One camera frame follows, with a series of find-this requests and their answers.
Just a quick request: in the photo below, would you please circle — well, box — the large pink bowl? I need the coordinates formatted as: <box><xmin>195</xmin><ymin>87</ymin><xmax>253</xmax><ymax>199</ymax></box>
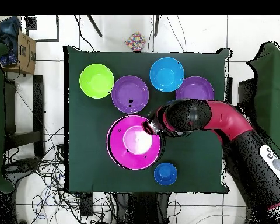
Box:
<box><xmin>106</xmin><ymin>115</ymin><xmax>166</xmax><ymax>171</ymax></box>

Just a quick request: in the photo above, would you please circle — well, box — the purple bowl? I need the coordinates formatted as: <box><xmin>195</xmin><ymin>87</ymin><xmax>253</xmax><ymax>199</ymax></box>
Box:
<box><xmin>175</xmin><ymin>76</ymin><xmax>215</xmax><ymax>102</ymax></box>
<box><xmin>111</xmin><ymin>75</ymin><xmax>150</xmax><ymax>115</ymax></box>

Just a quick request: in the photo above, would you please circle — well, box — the small dark blue bowl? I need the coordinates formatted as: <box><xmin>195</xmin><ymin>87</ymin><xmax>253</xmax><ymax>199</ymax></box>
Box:
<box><xmin>153</xmin><ymin>162</ymin><xmax>179</xmax><ymax>187</ymax></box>

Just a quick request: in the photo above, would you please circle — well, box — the large blue bowl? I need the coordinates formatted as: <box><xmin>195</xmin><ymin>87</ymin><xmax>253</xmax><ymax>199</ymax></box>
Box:
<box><xmin>149</xmin><ymin>57</ymin><xmax>186</xmax><ymax>93</ymax></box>

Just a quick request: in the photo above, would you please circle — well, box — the dark green table cloth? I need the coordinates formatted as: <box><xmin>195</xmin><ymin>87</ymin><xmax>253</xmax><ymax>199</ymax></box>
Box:
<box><xmin>62</xmin><ymin>45</ymin><xmax>232</xmax><ymax>194</ymax></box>

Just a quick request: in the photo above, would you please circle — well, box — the large green bowl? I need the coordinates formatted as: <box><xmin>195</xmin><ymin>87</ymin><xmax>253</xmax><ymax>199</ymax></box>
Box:
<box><xmin>79</xmin><ymin>63</ymin><xmax>116</xmax><ymax>100</ymax></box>

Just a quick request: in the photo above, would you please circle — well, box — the multicoloured bundle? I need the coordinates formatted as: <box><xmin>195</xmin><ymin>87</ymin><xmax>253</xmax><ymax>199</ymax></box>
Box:
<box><xmin>124</xmin><ymin>31</ymin><xmax>146</xmax><ymax>52</ymax></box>

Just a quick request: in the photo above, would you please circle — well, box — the cardboard box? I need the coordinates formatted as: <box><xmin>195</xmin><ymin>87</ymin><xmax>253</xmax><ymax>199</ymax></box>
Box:
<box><xmin>0</xmin><ymin>29</ymin><xmax>37</xmax><ymax>75</ymax></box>

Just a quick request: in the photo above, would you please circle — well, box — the blue cloth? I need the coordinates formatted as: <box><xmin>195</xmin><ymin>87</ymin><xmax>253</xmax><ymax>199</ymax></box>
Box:
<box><xmin>0</xmin><ymin>16</ymin><xmax>22</xmax><ymax>67</ymax></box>

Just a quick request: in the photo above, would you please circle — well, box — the black bench frame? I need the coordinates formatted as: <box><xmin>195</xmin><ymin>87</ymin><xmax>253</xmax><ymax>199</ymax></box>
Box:
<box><xmin>3</xmin><ymin>74</ymin><xmax>47</xmax><ymax>159</ymax></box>

